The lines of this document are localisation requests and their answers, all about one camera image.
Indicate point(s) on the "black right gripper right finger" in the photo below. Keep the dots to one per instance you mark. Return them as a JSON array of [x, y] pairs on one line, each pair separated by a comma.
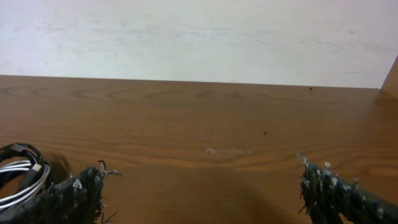
[[330, 199]]

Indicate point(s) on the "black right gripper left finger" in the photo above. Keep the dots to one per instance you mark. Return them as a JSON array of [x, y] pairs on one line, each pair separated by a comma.
[[75, 200]]

